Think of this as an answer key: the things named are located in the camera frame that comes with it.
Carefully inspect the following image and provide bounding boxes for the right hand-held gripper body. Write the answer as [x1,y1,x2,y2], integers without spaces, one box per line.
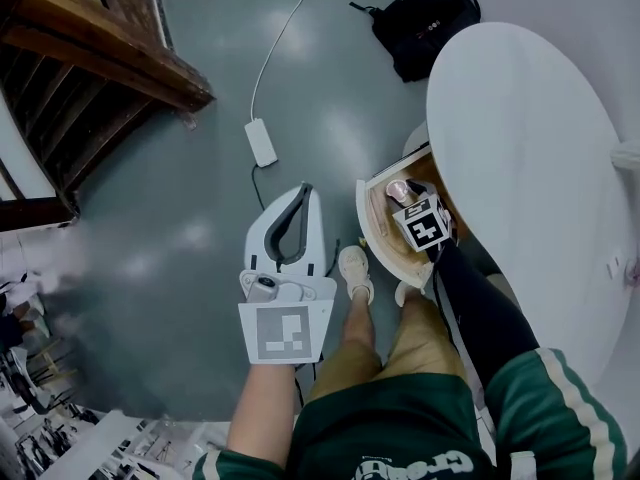
[391,193,452,254]

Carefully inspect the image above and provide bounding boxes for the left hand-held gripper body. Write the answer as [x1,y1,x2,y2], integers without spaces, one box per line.
[237,267,337,368]

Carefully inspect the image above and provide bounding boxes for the small pink round object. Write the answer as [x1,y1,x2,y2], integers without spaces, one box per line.
[385,180,416,205]

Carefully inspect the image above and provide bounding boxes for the pink cylindrical tube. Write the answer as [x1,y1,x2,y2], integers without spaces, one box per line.
[369,189,394,240]

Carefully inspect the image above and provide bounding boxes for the large wooden drawer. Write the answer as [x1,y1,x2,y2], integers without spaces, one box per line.
[354,145,482,288]

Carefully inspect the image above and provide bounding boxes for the person's right forearm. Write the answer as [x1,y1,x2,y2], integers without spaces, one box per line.
[432,240,542,390]

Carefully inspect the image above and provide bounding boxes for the person's left forearm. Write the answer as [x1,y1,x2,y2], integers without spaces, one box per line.
[227,365,302,465]

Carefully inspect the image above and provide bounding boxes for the white round table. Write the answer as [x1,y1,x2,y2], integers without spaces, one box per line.
[402,21,640,390]

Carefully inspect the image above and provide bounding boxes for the person's beige shoe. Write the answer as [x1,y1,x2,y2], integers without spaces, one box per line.
[338,245,376,306]
[394,280,427,310]

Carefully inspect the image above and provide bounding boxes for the person's leg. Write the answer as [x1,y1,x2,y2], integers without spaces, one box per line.
[342,287,384,370]

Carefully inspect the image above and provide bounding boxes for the white power adapter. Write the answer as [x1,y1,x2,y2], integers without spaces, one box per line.
[243,120,280,169]

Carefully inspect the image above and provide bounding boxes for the person's khaki shorts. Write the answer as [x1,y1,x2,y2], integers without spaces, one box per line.
[304,297,470,410]

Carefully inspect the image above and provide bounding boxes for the black backpack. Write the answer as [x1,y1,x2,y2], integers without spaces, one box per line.
[349,0,483,85]

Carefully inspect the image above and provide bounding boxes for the wooden staircase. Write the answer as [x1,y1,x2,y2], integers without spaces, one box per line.
[0,0,218,230]

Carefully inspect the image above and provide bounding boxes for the black adapter cable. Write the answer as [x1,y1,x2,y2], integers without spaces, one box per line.
[250,165,272,210]

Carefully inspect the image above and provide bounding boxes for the white power cable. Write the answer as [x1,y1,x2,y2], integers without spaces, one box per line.
[249,0,322,122]

